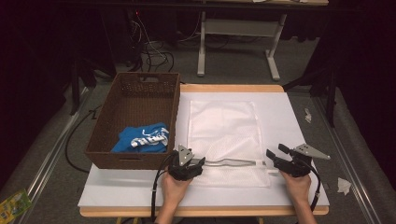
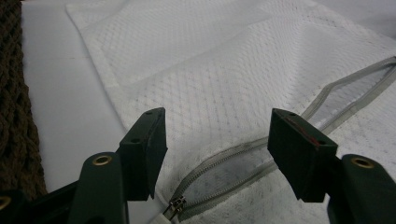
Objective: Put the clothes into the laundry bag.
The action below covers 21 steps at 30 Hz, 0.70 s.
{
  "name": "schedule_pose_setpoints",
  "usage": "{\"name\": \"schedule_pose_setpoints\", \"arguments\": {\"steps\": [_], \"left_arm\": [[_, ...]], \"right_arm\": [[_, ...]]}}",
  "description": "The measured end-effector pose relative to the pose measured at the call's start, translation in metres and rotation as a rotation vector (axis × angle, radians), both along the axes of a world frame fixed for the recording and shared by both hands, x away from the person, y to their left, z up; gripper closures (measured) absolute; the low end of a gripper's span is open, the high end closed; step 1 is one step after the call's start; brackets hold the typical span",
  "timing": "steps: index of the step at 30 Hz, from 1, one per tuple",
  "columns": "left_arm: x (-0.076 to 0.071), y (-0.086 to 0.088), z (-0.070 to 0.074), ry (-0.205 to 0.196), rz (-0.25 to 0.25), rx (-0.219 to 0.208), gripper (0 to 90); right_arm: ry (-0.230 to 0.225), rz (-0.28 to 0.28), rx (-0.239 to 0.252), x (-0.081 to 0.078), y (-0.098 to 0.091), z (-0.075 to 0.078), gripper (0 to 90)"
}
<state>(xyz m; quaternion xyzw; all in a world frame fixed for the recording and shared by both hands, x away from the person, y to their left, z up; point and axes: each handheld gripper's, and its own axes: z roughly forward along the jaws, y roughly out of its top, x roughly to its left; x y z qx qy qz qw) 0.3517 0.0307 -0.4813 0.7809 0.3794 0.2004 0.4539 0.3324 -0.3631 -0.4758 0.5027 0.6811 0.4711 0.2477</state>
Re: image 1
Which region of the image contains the white mesh laundry bag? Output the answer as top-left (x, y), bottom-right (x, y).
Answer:
top-left (187, 100), bottom-right (271, 189)

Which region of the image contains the crumpled white paper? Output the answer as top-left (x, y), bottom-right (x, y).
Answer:
top-left (336, 176), bottom-right (353, 196)

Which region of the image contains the brown woven basket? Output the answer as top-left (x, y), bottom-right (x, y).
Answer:
top-left (84, 72), bottom-right (181, 171)

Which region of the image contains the person's right hand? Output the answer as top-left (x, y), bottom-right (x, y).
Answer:
top-left (279, 170), bottom-right (312, 204)

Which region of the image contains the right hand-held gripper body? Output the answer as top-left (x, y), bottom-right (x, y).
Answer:
top-left (275, 143), bottom-right (331, 178)

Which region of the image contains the tangle of cables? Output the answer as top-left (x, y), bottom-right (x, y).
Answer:
top-left (126, 10), bottom-right (204, 74)

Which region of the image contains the green snack packet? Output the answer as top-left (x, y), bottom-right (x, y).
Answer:
top-left (0, 189), bottom-right (33, 223)

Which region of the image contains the metal floor rail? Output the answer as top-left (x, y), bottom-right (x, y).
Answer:
top-left (17, 87), bottom-right (92, 224)
top-left (311, 96), bottom-right (379, 224)

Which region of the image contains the white metal desk frame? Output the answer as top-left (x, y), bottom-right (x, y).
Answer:
top-left (196, 10), bottom-right (288, 82)

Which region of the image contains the blue printed shirt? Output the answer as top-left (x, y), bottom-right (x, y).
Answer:
top-left (110, 121), bottom-right (170, 154)

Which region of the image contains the black stand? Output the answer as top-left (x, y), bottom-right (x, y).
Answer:
top-left (281, 63), bottom-right (340, 129)
top-left (68, 57), bottom-right (98, 117)

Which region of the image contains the light wooden table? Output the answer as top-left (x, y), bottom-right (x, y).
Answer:
top-left (78, 83), bottom-right (331, 224)

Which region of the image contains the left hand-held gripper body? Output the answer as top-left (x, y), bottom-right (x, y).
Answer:
top-left (168, 144), bottom-right (196, 182)

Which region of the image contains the black floor cable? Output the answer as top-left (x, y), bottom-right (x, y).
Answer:
top-left (64, 105), bottom-right (104, 174)

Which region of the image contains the person's left hand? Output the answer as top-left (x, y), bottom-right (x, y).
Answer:
top-left (160, 170), bottom-right (194, 207)

